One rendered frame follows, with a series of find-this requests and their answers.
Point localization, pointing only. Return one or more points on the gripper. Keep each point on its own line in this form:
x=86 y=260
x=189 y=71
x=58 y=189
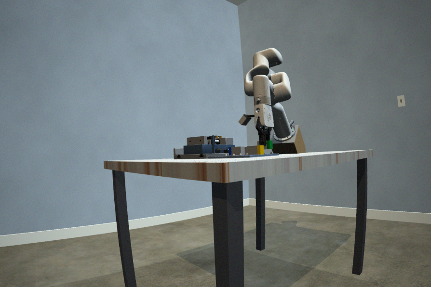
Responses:
x=263 y=118

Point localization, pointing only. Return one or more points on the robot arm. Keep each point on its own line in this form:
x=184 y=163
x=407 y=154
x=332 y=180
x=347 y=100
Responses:
x=272 y=88

